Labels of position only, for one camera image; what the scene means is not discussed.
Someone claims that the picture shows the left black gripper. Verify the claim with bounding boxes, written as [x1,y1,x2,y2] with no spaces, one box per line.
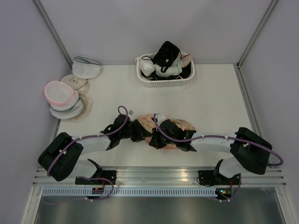
[119,119,152,143]

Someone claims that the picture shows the floral peach laundry bag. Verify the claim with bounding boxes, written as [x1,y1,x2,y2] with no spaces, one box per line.
[137,113,195,150]

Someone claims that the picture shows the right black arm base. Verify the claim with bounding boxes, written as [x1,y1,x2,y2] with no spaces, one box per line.
[197,170,240,187]

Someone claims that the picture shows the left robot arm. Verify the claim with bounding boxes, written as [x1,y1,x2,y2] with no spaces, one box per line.
[38,114,152,185]

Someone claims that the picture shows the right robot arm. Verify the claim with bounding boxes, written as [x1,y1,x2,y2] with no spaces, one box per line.
[149,119,272,184]

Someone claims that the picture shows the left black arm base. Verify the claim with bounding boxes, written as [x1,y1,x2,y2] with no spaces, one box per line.
[75,170,117,185]

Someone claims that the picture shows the beige flat laundry bag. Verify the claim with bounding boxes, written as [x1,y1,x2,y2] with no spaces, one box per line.
[69,94,93,123]

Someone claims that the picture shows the white plastic laundry basket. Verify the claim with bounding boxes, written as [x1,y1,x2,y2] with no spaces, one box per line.
[135,53,195,87]

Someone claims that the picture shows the grey trimmed mesh bag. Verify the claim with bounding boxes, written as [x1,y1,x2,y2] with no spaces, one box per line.
[50,98,83,120]

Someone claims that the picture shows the beige round laundry bag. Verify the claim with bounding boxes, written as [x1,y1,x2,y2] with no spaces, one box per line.
[61,74,90,95]

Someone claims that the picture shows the black bra in basket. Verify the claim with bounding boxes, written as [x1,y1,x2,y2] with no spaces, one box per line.
[152,41,180,73]

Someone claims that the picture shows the white mesh bag blue trim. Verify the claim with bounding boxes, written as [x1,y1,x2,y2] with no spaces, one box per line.
[72,56,101,79]

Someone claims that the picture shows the pink trimmed mesh bag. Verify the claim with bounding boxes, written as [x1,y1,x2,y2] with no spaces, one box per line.
[43,80,76,106]

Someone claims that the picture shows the white garment in basket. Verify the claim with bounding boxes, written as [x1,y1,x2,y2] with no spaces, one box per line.
[139,56,183,78]

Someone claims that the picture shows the pink garment in basket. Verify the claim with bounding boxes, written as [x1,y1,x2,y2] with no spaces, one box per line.
[178,54,193,68]

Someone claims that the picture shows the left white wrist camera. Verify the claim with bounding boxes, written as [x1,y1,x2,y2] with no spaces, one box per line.
[128,110,134,121]

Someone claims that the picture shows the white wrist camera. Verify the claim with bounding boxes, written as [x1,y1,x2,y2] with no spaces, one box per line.
[128,110,134,121]
[153,114,167,126]

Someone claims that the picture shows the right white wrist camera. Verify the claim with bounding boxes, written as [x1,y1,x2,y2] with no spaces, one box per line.
[153,114,167,126]

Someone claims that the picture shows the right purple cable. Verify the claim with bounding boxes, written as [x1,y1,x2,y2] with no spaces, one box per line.
[152,113,284,168]

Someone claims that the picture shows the purple cable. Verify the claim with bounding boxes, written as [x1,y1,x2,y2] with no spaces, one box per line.
[152,113,284,168]
[46,105,130,177]

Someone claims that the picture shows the aluminium front rail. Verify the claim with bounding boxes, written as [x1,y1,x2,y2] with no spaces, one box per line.
[32,167,286,188]

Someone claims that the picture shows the white slotted cable duct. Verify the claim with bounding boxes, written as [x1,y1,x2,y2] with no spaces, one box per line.
[42,187,217,197]

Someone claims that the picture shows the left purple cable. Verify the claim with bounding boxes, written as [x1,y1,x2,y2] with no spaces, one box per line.
[46,105,130,177]

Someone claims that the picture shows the right aluminium side rail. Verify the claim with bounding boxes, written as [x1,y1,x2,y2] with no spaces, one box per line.
[232,64,272,175]

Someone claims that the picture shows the left aluminium frame post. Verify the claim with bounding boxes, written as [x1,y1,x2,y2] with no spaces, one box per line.
[32,0,72,69]

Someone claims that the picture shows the aluminium frame post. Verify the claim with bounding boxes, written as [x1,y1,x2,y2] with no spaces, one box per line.
[236,0,280,69]
[32,0,72,69]

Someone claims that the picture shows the right aluminium frame post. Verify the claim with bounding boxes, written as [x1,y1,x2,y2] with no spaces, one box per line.
[236,0,280,69]

